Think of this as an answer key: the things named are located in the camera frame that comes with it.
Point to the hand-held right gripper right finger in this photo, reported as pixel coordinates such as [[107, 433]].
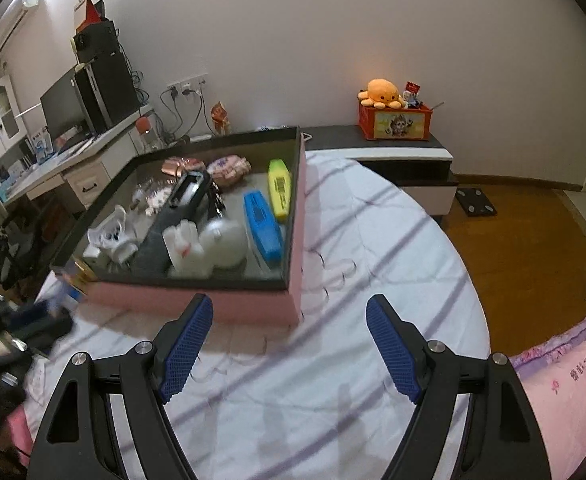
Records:
[[393, 352]]

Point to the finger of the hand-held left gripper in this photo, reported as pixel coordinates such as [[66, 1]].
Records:
[[40, 322]]

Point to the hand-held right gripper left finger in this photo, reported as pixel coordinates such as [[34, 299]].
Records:
[[185, 347]]

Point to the pink storage box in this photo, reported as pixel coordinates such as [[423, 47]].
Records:
[[193, 302]]

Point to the small orange blue box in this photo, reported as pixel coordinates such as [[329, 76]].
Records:
[[75, 275]]

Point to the white rabbit figure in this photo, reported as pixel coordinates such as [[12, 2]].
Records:
[[213, 247]]

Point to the blue highlighter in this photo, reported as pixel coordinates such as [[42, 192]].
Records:
[[263, 225]]

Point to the black hair clip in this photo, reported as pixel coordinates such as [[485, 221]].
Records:
[[216, 202]]

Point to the clear glass bottle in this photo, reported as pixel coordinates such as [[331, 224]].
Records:
[[150, 196]]

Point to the black remote control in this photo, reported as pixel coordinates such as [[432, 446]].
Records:
[[188, 189]]

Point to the pink bead cat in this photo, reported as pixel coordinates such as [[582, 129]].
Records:
[[229, 171]]

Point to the rose gold cylinder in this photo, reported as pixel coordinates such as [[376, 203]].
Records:
[[180, 165]]

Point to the yellow highlighter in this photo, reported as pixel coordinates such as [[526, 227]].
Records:
[[279, 190]]

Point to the white striped quilt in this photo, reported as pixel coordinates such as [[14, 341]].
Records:
[[373, 240]]

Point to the white desk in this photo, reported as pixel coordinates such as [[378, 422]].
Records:
[[90, 180]]

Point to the black bathroom scale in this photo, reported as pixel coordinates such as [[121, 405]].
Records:
[[475, 202]]

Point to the blue white box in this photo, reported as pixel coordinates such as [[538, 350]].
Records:
[[40, 146]]

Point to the pink blanket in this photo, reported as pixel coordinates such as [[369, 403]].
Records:
[[568, 390]]

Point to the black keyboard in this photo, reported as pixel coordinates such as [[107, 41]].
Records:
[[73, 146]]

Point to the red-capped water bottle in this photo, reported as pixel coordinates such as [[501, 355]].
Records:
[[147, 135]]

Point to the black computer monitor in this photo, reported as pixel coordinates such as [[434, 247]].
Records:
[[63, 105]]

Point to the red printed box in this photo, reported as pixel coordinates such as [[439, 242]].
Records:
[[395, 122]]

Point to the red paper ornament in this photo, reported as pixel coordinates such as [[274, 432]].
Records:
[[220, 117]]

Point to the black computer tower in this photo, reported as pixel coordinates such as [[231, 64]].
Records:
[[108, 92]]

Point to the small red items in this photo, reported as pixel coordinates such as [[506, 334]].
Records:
[[415, 95]]

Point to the orange plush toy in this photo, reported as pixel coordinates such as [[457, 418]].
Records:
[[382, 92]]

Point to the black speaker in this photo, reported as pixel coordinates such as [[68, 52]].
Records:
[[98, 40]]

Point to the white air conditioner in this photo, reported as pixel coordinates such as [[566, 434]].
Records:
[[10, 22]]

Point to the red desk calendar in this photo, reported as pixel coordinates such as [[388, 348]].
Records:
[[89, 12]]

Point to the white wall socket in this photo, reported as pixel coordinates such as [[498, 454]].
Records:
[[187, 85]]

